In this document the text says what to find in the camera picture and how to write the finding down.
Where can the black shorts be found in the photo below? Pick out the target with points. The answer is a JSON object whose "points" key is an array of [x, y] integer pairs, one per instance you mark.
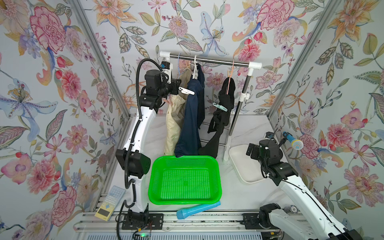
{"points": [[220, 120]]}

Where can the grey remote calculator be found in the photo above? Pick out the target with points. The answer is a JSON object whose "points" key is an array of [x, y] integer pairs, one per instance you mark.
{"points": [[110, 203]]}

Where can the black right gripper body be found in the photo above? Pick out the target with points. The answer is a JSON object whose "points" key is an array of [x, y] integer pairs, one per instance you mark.
{"points": [[256, 152]]}

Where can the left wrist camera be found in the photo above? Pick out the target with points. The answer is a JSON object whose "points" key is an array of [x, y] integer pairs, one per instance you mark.
{"points": [[167, 69]]}

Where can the beige shorts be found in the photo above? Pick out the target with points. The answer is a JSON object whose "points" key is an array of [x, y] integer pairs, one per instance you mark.
{"points": [[174, 121]]}

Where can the mint green clothespin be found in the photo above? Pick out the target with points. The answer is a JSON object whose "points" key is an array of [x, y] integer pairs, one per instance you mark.
{"points": [[220, 107]]}

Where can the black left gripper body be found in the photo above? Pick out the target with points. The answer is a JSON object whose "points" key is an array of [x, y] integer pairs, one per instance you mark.
{"points": [[165, 90]]}

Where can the green plastic basket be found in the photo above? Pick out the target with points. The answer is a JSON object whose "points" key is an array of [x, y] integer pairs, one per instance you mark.
{"points": [[186, 180]]}

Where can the navy blue shorts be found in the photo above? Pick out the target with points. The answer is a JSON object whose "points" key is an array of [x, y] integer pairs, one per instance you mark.
{"points": [[189, 141]]}

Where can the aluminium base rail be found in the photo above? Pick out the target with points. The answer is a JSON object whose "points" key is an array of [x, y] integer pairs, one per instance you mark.
{"points": [[210, 225]]}

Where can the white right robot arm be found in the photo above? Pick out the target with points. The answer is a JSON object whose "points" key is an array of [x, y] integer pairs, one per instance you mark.
{"points": [[362, 185]]}

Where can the teal flashlight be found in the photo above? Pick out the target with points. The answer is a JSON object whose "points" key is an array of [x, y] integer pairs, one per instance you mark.
{"points": [[187, 212]]}

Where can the white tray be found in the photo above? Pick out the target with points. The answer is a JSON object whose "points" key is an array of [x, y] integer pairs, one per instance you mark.
{"points": [[247, 169]]}

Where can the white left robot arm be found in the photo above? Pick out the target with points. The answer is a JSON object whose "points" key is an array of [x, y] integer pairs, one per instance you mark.
{"points": [[136, 165]]}

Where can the steel clothes rack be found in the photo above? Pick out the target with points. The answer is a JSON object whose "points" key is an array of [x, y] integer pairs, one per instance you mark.
{"points": [[251, 66]]}

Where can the white hanger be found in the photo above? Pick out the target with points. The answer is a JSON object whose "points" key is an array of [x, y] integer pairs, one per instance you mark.
{"points": [[195, 70]]}

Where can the pink hanger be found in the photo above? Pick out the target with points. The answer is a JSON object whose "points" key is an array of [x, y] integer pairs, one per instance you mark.
{"points": [[230, 73]]}

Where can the blue toy microphone on stand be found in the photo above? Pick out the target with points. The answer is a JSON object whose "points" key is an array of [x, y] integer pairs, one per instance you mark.
{"points": [[296, 144]]}

